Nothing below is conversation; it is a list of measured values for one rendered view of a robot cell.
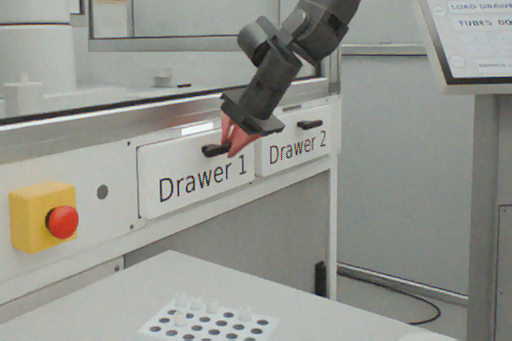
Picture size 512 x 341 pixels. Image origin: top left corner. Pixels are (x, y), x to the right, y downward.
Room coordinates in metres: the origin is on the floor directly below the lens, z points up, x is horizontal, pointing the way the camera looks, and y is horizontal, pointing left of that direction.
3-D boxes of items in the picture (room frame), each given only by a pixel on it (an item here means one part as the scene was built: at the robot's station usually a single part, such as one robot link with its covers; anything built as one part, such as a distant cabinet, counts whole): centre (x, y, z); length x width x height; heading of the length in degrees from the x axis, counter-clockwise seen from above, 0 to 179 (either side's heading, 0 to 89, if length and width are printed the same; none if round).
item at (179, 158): (0.93, -0.03, 0.87); 0.29 x 0.02 x 0.11; 139
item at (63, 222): (0.65, 0.15, 0.88); 0.04 x 0.03 x 0.04; 139
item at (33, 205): (0.67, 0.18, 0.88); 0.07 x 0.05 x 0.07; 139
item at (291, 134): (1.17, -0.24, 0.87); 0.29 x 0.02 x 0.11; 139
